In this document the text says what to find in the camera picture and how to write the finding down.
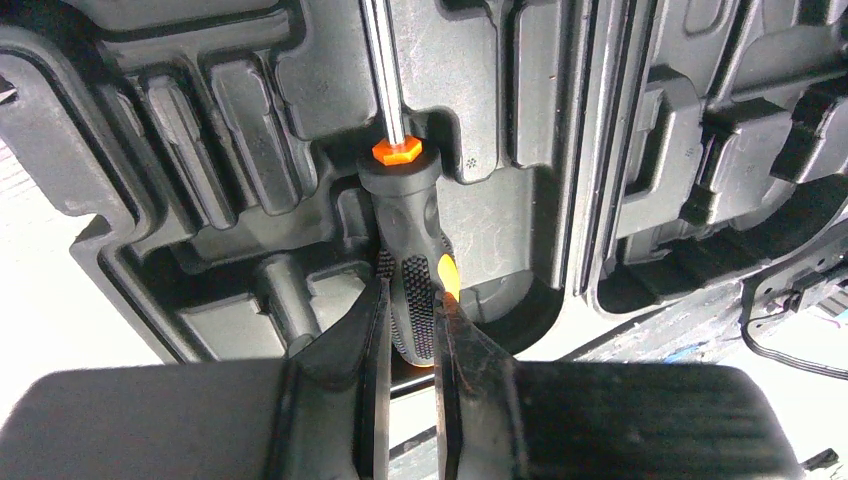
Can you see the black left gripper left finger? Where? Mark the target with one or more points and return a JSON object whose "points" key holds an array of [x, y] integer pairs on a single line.
{"points": [[320, 414]]}

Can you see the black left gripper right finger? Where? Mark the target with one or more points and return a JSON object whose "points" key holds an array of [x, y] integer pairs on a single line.
{"points": [[502, 418]]}

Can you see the black orange stubby screwdriver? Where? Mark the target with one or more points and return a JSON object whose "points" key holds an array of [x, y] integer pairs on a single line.
{"points": [[401, 174]]}

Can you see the black plastic tool case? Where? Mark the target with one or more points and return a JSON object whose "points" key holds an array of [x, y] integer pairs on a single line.
{"points": [[619, 157]]}

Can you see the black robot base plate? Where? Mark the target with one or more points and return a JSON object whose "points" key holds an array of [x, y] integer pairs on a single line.
{"points": [[713, 323]]}

